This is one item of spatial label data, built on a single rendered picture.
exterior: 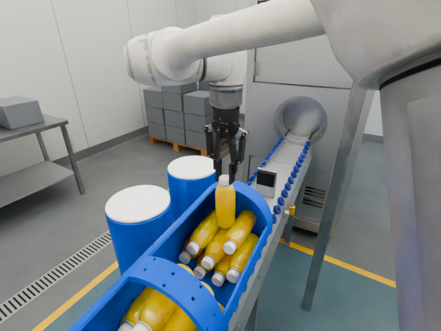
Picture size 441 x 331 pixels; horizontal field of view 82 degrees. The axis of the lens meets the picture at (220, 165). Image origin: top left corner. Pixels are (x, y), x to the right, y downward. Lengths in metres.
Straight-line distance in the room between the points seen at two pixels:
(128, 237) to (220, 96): 0.72
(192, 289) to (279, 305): 1.52
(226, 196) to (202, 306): 0.33
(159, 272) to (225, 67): 0.48
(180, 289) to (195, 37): 0.48
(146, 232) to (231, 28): 0.88
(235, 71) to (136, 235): 0.77
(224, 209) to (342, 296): 1.59
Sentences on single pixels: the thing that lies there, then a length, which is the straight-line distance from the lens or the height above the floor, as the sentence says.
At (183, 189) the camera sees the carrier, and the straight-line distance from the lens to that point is 1.36.
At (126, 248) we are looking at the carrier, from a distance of 1.20.
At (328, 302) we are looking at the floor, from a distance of 2.19.
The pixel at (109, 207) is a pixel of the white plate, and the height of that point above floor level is 1.04.
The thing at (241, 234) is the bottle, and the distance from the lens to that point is 0.85.
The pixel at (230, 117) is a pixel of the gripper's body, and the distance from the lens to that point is 0.68.
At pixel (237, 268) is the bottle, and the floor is 1.06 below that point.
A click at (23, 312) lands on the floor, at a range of 2.42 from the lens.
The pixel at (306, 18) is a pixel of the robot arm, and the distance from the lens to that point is 0.40.
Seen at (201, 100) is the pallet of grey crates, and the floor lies 0.88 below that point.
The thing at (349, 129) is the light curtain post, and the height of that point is 1.31.
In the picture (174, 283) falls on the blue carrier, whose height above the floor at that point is 1.23.
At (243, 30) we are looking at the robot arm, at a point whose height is 1.70.
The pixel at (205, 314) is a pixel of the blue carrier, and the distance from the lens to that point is 0.62.
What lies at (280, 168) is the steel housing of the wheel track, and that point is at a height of 0.93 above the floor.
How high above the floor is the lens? 1.70
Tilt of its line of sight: 27 degrees down
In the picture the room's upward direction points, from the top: straight up
